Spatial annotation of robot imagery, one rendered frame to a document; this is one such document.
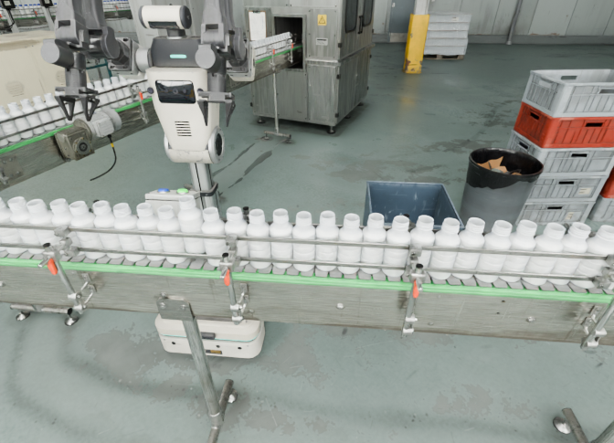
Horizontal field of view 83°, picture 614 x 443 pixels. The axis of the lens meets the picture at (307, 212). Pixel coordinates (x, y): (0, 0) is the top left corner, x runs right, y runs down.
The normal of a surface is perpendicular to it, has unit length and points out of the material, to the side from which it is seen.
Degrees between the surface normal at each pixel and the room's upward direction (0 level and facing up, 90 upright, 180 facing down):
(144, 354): 0
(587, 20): 90
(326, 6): 90
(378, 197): 90
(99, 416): 0
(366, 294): 90
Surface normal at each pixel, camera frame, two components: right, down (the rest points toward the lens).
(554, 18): -0.09, 0.54
